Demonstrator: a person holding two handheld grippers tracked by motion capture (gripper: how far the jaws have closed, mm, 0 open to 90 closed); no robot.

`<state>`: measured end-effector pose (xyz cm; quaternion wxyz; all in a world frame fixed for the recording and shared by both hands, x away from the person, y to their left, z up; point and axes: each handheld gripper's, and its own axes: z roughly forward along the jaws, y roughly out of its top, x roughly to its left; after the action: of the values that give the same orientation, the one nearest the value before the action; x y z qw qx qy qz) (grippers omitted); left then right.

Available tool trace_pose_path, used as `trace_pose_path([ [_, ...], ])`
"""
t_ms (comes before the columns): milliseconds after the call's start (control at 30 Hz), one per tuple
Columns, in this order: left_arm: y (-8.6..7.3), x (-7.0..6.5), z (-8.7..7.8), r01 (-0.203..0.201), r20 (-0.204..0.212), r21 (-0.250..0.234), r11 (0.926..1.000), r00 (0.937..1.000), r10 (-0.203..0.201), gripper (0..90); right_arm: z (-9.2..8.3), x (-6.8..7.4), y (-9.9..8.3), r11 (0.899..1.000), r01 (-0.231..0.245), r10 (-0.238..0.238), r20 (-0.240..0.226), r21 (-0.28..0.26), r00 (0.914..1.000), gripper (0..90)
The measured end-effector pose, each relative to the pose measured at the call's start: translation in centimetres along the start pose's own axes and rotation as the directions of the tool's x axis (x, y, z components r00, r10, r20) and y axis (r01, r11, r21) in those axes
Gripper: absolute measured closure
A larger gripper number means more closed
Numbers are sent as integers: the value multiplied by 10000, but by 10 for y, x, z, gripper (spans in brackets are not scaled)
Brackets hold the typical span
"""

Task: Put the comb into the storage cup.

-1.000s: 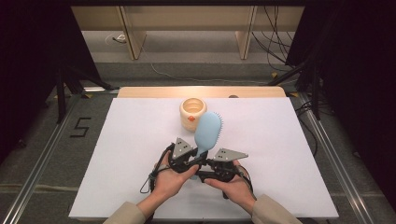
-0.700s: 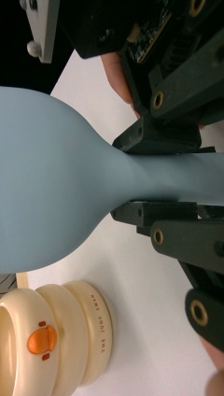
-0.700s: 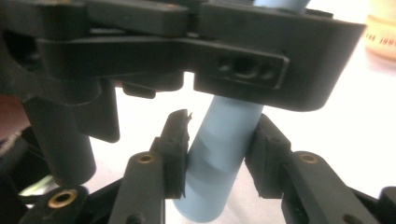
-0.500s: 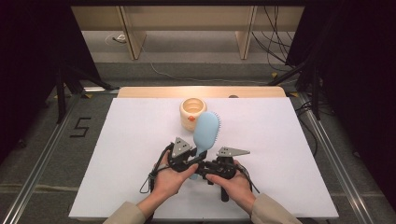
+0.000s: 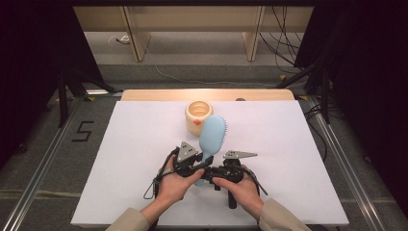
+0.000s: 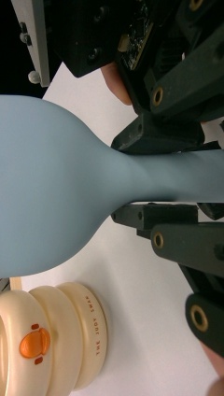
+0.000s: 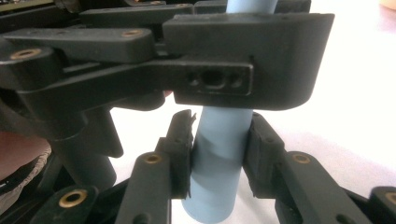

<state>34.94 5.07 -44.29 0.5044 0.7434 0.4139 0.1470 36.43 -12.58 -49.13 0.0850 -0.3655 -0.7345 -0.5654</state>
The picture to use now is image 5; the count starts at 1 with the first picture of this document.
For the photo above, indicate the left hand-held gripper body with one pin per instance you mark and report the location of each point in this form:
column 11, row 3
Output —
column 186, row 160

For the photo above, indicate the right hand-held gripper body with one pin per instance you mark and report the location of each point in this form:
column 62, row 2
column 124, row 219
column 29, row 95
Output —
column 233, row 170

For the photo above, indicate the light blue hairbrush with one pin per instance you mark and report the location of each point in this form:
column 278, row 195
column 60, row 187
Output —
column 212, row 134

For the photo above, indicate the cream ringed cup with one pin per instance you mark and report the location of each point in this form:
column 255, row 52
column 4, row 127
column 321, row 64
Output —
column 196, row 112

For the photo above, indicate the person's right hand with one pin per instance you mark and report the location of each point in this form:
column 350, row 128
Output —
column 248, row 195

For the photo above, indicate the person's left hand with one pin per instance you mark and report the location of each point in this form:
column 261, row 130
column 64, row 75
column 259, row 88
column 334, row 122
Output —
column 173, row 187

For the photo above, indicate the white board sheet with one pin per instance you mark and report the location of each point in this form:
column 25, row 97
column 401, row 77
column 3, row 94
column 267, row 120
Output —
column 272, row 160

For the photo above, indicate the wooden table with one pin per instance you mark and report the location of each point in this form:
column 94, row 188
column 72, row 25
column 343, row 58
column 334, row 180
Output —
column 160, row 95

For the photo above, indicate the black metal stand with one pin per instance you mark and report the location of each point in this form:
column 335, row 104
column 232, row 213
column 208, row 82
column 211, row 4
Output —
column 64, row 96
column 324, row 89

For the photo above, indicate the round floor socket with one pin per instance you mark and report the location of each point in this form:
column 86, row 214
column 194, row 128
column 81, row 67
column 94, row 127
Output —
column 120, row 39

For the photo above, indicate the wooden shelf unit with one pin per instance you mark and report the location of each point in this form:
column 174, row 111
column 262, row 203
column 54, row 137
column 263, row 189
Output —
column 192, row 19

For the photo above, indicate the black curtain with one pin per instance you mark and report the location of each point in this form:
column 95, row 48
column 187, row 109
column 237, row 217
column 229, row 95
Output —
column 32, row 64
column 369, row 80

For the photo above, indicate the aluminium floor rail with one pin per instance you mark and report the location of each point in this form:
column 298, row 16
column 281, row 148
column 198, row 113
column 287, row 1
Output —
column 38, row 176
column 349, row 173

